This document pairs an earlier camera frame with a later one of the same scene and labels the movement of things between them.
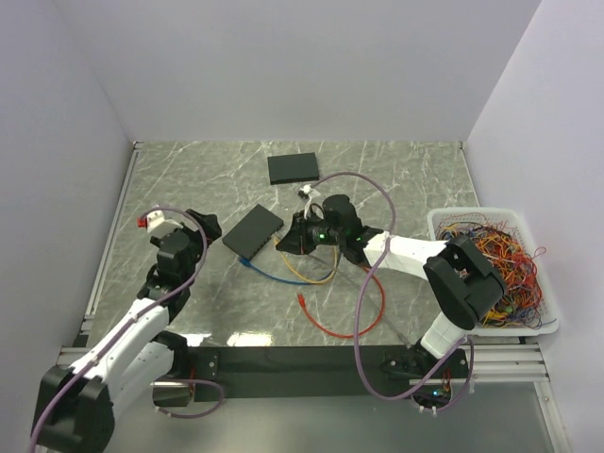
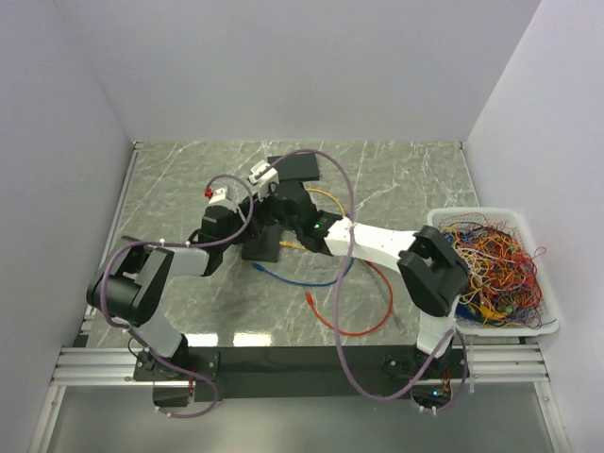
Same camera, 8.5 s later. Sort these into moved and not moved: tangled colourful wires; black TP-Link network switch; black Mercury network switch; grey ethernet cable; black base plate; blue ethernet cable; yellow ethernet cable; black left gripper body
Moved: black left gripper body; blue ethernet cable; grey ethernet cable; yellow ethernet cable; black TP-Link network switch
Not moved: tangled colourful wires; black base plate; black Mercury network switch
